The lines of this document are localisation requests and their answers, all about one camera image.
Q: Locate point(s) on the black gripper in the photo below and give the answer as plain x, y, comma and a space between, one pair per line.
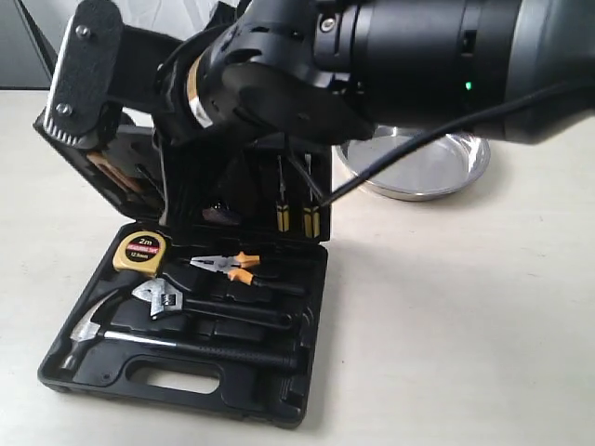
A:
280, 67

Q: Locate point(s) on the yellow tape measure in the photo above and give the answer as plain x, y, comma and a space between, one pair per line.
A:
140, 251

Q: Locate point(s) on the yellow screwdriver left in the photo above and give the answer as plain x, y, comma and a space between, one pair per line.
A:
282, 205

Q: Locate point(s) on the orange handled pliers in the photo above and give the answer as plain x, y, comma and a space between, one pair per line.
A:
239, 268

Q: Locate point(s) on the claw hammer black handle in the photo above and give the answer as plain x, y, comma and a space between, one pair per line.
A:
87, 332

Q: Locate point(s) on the adjustable wrench black handle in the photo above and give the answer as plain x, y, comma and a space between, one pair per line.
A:
165, 300

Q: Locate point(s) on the round stainless steel tray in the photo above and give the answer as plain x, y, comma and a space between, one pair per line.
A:
443, 167

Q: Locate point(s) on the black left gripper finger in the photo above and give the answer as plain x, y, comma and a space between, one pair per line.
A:
103, 66

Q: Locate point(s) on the white backdrop cloth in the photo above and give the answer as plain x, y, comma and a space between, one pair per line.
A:
32, 31

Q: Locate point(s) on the yellow screwdriver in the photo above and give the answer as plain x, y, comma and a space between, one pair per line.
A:
311, 215
282, 205

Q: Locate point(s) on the yellow screwdriver right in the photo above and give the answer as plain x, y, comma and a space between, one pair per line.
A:
311, 215

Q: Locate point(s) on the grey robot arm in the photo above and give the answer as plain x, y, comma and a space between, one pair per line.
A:
518, 71

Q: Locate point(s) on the black plastic tool case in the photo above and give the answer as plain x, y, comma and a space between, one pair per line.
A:
127, 173

